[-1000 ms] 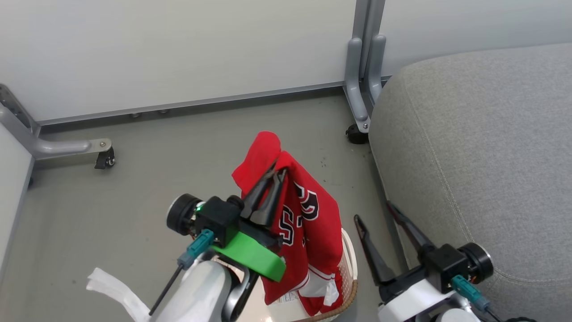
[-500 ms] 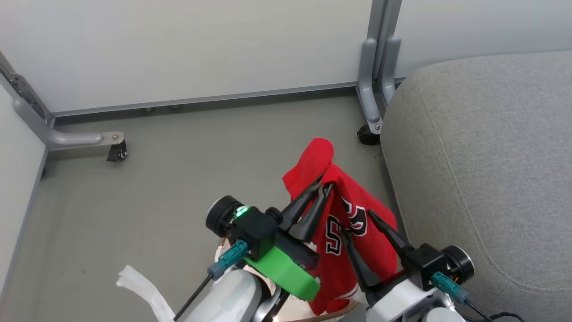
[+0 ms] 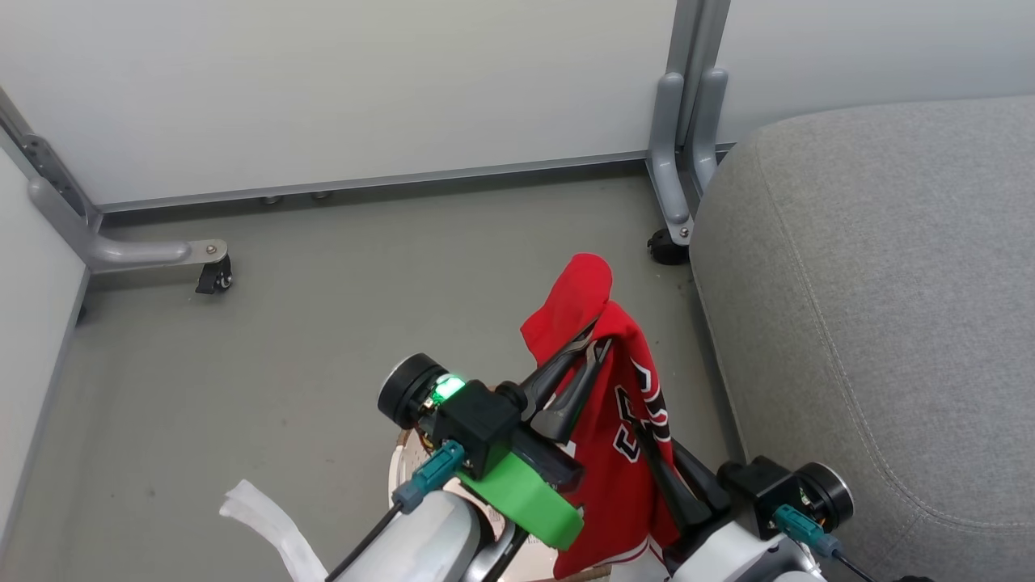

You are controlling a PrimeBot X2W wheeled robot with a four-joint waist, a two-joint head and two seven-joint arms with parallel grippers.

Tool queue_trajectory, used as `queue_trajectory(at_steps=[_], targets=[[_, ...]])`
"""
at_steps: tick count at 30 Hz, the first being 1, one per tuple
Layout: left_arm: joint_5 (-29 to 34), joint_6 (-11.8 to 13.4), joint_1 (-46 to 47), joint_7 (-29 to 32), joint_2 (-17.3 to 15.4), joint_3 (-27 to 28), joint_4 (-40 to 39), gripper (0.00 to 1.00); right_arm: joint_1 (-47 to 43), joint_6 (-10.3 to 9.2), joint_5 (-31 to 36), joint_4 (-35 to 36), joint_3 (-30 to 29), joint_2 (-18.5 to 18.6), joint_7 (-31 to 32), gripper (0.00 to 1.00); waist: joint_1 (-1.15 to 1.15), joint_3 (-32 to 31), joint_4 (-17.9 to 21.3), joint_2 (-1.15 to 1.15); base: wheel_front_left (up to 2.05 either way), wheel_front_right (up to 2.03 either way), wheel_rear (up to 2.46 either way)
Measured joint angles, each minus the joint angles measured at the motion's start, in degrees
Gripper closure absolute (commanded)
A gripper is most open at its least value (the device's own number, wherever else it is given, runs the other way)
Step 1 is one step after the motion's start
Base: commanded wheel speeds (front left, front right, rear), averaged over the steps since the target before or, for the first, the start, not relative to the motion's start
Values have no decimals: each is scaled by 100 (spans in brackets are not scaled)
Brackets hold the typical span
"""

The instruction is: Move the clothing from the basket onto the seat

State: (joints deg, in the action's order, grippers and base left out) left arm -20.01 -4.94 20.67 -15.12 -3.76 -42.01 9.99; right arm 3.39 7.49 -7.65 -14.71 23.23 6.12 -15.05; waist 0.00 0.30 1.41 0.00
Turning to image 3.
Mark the black cable teal plug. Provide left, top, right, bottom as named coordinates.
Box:
left=771, top=504, right=877, bottom=582
left=325, top=440, right=467, bottom=582

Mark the black caster wheel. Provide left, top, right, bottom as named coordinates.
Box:
left=647, top=228, right=691, bottom=267
left=195, top=254, right=234, bottom=295

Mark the red basketball jersey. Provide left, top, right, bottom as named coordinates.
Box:
left=520, top=253, right=682, bottom=580

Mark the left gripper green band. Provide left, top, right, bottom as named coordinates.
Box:
left=377, top=321, right=614, bottom=552

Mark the grey partition foot double bar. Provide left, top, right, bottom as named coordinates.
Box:
left=646, top=68, right=729, bottom=247

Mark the grey partition foot single bar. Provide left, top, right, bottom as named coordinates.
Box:
left=27, top=177, right=229, bottom=273

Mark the grey partition bottom rail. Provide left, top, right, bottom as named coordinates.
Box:
left=95, top=149, right=653, bottom=216

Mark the grey fabric sofa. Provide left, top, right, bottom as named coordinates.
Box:
left=689, top=95, right=1035, bottom=582

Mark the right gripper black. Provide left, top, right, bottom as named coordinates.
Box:
left=633, top=419, right=855, bottom=544

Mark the white cloth strip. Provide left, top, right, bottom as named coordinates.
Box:
left=218, top=479, right=329, bottom=582

